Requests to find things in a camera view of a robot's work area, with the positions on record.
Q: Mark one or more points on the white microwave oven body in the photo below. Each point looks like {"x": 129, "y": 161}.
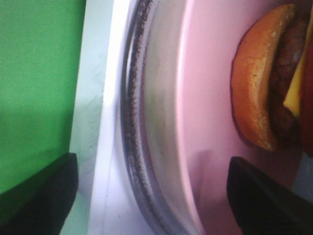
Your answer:
{"x": 105, "y": 204}

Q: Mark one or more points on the pink plate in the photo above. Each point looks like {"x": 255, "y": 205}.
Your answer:
{"x": 189, "y": 121}

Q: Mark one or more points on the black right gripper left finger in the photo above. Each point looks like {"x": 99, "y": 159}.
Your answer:
{"x": 40, "y": 204}

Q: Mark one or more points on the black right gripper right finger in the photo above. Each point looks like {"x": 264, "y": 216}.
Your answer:
{"x": 261, "y": 206}

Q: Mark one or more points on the burger with lettuce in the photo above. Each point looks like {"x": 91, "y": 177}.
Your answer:
{"x": 272, "y": 81}

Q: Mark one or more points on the glass microwave turntable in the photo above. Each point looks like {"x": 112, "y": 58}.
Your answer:
{"x": 149, "y": 198}

